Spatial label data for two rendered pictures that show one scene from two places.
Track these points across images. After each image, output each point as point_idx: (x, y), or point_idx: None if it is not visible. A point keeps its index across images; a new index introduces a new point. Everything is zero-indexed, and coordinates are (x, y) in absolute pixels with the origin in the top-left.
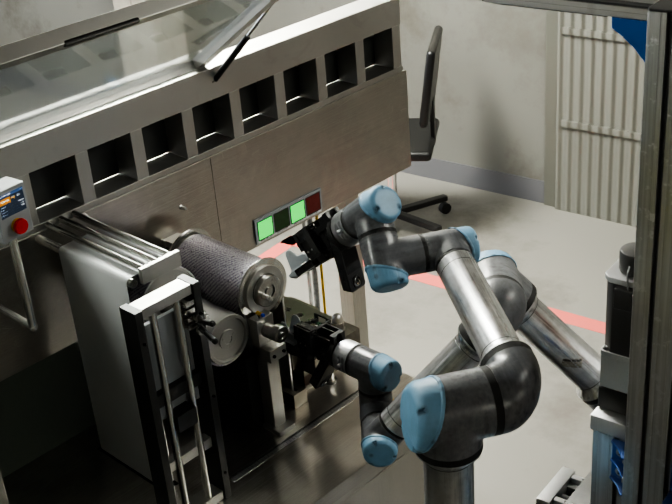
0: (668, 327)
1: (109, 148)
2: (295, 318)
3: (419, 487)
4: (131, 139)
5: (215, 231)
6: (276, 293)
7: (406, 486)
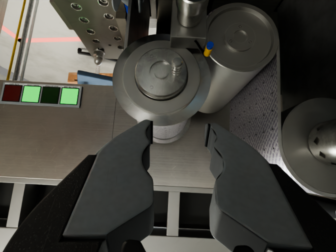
0: None
1: (182, 211)
2: (115, 4)
3: None
4: (178, 229)
5: (119, 116)
6: (148, 61)
7: None
